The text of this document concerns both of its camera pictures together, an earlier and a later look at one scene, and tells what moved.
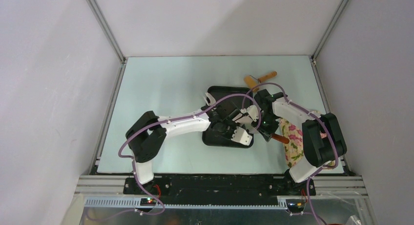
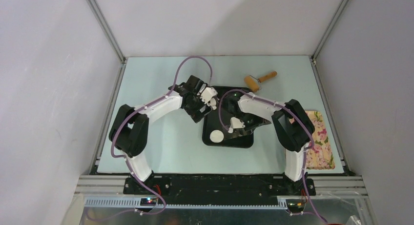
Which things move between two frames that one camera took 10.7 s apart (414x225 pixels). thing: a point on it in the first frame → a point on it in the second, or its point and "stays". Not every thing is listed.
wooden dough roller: (252, 81) stays
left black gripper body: (226, 131) → (193, 110)
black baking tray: (227, 108) stays
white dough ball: (213, 100) stays
